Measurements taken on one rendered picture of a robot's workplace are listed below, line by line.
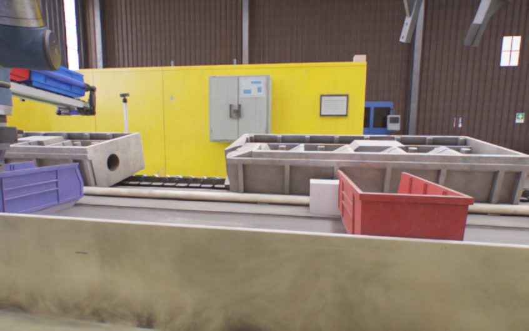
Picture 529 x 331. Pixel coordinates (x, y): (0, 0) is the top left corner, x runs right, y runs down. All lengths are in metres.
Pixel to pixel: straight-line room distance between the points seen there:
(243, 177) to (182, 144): 2.69
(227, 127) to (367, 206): 2.77
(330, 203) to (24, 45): 0.93
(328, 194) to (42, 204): 0.88
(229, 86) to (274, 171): 2.34
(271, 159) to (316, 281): 0.51
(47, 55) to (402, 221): 0.92
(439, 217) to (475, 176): 0.57
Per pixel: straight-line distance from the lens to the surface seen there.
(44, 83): 1.65
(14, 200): 0.99
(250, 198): 0.97
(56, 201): 1.08
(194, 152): 3.58
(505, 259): 0.63
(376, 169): 1.00
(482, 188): 1.15
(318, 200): 0.87
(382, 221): 0.54
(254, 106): 3.13
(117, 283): 0.70
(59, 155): 1.35
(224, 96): 3.23
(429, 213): 0.56
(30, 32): 0.93
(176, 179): 1.37
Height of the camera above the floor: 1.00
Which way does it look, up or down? 7 degrees down
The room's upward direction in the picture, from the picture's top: 1 degrees clockwise
